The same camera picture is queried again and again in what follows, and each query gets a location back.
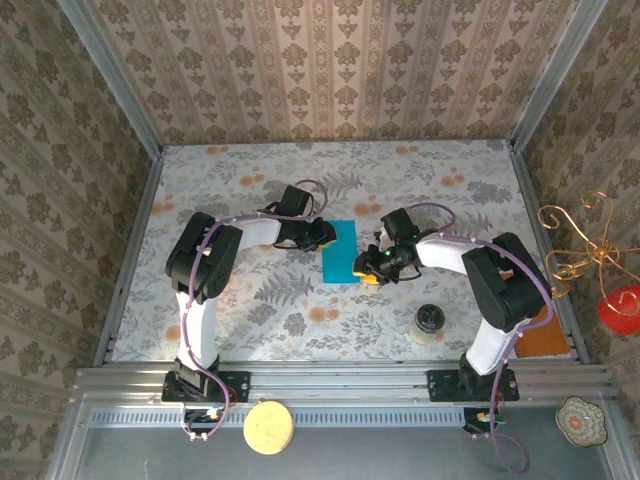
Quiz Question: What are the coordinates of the grey slotted cable duct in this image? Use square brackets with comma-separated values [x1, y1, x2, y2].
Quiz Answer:
[87, 405, 476, 429]

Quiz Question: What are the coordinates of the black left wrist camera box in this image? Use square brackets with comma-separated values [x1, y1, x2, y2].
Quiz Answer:
[277, 185, 314, 220]

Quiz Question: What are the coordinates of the aluminium side rail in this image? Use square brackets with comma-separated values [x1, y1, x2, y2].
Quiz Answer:
[507, 141, 591, 365]
[93, 149, 165, 369]

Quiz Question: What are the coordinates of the teal square paper sheet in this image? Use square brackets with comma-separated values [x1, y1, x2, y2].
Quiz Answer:
[321, 219, 362, 286]

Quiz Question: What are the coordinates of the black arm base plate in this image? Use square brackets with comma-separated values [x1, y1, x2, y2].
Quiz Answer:
[160, 370, 252, 404]
[426, 368, 520, 403]

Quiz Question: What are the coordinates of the glass jar with black lid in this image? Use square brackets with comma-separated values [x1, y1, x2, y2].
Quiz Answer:
[408, 303, 447, 347]

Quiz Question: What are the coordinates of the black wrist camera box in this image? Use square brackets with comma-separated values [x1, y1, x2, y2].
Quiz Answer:
[378, 208, 421, 242]
[277, 185, 314, 220]

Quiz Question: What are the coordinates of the gold wire ornament stand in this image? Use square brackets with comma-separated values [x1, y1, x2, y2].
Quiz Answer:
[524, 189, 640, 317]

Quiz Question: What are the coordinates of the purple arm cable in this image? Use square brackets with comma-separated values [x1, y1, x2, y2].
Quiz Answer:
[179, 178, 331, 444]
[404, 202, 554, 474]

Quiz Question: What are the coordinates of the yellow round sponge disc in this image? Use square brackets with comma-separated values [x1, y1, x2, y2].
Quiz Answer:
[242, 399, 296, 456]

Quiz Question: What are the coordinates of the aluminium corner post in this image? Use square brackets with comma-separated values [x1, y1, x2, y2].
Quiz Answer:
[57, 0, 165, 157]
[510, 0, 609, 151]

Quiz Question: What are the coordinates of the red ball ornament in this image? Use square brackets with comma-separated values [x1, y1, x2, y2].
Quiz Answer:
[597, 284, 640, 336]

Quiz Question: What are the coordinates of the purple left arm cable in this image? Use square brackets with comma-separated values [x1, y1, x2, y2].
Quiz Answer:
[179, 178, 331, 444]

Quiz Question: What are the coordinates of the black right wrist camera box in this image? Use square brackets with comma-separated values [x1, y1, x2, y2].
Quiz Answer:
[378, 208, 421, 242]

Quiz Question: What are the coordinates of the small black controller board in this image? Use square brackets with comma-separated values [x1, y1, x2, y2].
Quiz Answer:
[180, 405, 226, 442]
[462, 407, 507, 436]

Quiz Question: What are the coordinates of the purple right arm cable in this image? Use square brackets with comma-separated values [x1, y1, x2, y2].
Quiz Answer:
[404, 202, 554, 474]

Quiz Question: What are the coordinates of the small patterned ceramic dish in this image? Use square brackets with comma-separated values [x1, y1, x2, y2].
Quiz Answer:
[554, 395, 609, 447]

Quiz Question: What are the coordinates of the orange rectangular board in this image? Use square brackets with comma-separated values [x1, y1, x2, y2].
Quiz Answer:
[502, 269, 571, 359]

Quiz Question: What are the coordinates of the aluminium frame rail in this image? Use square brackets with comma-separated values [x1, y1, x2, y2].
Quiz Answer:
[74, 360, 614, 401]

